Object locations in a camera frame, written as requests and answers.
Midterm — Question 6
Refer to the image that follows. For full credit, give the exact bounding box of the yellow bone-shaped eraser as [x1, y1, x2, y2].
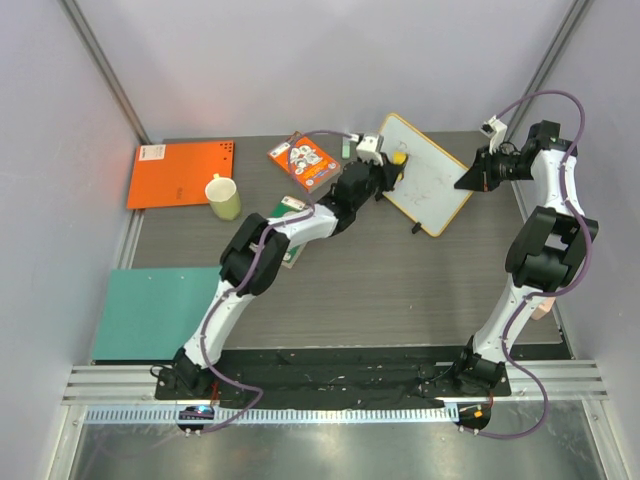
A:
[390, 151, 408, 166]

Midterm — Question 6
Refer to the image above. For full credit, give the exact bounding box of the yellow framed whiteboard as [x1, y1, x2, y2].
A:
[379, 113, 471, 237]

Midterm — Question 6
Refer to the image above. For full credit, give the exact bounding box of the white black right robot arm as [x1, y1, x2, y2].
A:
[451, 119, 599, 395]

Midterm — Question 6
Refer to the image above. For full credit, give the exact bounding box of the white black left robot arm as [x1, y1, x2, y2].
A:
[156, 154, 407, 399]

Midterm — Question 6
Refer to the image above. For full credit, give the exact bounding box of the green marker pen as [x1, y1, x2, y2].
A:
[341, 138, 351, 160]

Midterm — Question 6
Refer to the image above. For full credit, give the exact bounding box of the orange paperback book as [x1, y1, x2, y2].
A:
[267, 131, 342, 193]

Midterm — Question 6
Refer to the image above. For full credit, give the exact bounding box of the green paperback book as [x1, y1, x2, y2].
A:
[270, 195, 306, 269]

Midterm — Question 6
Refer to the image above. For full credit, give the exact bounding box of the cream paper cup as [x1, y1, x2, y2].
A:
[204, 174, 241, 221]

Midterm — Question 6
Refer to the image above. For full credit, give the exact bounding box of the pink box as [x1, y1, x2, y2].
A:
[531, 297, 555, 320]

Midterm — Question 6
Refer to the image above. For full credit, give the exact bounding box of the teal board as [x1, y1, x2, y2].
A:
[91, 267, 220, 363]

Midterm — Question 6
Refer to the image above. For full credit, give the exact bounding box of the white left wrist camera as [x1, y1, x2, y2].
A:
[356, 133, 383, 165]

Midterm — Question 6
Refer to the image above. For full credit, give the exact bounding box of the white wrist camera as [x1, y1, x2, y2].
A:
[356, 133, 383, 165]
[480, 115, 508, 154]

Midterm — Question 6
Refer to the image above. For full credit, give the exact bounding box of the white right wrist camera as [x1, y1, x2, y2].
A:
[480, 115, 508, 154]

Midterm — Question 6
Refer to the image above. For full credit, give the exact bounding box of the aluminium frame rail right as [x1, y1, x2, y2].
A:
[507, 0, 594, 142]

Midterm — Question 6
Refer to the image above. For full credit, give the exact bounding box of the aluminium frame rail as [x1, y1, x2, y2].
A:
[58, 0, 151, 144]
[507, 0, 594, 142]

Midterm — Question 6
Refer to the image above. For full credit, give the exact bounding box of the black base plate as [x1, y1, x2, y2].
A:
[150, 346, 511, 411]

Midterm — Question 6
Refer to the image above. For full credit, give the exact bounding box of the aluminium frame rail left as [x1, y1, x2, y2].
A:
[58, 0, 151, 144]

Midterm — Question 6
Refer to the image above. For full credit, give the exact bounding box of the slotted cable duct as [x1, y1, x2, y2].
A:
[85, 404, 459, 425]

